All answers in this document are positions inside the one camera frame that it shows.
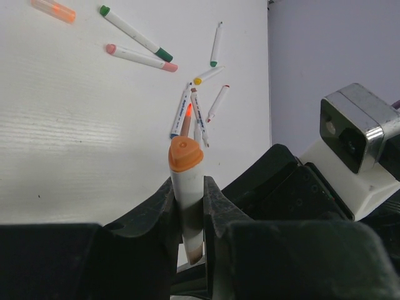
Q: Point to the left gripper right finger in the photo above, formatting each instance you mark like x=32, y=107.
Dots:
x=323, y=259

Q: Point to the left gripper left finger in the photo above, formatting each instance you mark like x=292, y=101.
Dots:
x=133, y=257

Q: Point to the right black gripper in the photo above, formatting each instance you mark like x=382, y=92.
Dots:
x=279, y=187

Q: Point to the grey cap marker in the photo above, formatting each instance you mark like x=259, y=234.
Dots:
x=197, y=132

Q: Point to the beige cap marker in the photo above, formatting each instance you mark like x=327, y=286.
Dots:
x=187, y=174

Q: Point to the orange clear cap marker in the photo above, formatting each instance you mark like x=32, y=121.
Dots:
x=186, y=122

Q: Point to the red cap marker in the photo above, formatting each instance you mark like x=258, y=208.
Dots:
x=217, y=102

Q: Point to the light blue cap marker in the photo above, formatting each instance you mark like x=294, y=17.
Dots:
x=176, y=128

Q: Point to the brown cap marker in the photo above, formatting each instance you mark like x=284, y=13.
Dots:
x=199, y=115

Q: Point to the yellow cap marker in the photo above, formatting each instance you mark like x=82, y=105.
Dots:
x=208, y=75

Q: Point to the dark green marker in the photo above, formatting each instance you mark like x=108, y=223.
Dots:
x=216, y=45

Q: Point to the pink cap marker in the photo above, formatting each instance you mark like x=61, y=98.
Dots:
x=127, y=54

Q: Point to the green cap marker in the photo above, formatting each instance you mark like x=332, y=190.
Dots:
x=133, y=33

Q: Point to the orange clear pen cap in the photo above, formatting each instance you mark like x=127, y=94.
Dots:
x=55, y=10

